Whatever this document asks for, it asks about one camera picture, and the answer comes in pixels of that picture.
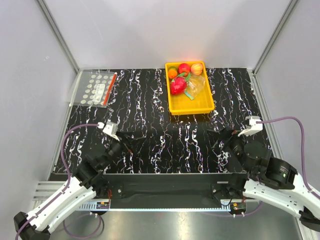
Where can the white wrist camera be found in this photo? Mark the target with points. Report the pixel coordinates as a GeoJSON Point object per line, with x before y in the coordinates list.
{"type": "Point", "coordinates": [109, 128]}
{"type": "Point", "coordinates": [254, 126]}

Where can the red apple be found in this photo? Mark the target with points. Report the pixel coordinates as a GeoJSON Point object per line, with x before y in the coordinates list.
{"type": "Point", "coordinates": [184, 69]}

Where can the red dragon fruit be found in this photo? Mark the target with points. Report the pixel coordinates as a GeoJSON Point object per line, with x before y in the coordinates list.
{"type": "Point", "coordinates": [179, 84]}

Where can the clear blue zip bag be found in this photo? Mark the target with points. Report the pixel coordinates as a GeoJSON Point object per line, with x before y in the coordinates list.
{"type": "Point", "coordinates": [195, 85]}

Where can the orange green mango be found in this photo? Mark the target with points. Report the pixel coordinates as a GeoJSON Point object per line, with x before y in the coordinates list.
{"type": "Point", "coordinates": [172, 72]}

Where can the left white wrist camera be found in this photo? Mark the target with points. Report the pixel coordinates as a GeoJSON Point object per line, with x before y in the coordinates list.
{"type": "Point", "coordinates": [109, 128]}

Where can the clear red zip bag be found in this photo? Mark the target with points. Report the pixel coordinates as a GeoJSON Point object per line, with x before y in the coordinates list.
{"type": "Point", "coordinates": [92, 88]}

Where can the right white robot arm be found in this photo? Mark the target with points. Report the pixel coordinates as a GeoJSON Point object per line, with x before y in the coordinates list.
{"type": "Point", "coordinates": [265, 178]}

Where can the yellow plastic tray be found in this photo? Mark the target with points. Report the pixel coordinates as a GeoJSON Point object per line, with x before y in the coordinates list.
{"type": "Point", "coordinates": [182, 104]}

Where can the peach fruit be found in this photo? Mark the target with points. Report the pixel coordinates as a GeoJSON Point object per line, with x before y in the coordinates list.
{"type": "Point", "coordinates": [196, 69]}

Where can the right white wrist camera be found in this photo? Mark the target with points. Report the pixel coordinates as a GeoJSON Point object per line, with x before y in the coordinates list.
{"type": "Point", "coordinates": [254, 126]}

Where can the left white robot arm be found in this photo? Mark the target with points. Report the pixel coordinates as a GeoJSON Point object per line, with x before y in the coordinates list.
{"type": "Point", "coordinates": [86, 182]}

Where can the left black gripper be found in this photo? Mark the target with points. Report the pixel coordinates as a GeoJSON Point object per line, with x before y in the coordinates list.
{"type": "Point", "coordinates": [125, 136]}

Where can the white slotted cable duct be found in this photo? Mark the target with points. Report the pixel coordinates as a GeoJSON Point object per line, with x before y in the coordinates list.
{"type": "Point", "coordinates": [119, 205]}

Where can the aluminium frame rail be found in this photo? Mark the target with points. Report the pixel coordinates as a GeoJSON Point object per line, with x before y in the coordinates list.
{"type": "Point", "coordinates": [45, 189]}

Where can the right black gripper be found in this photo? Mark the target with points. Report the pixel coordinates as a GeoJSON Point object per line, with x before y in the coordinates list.
{"type": "Point", "coordinates": [227, 134]}

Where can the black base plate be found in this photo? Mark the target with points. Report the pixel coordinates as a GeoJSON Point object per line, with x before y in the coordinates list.
{"type": "Point", "coordinates": [170, 187]}

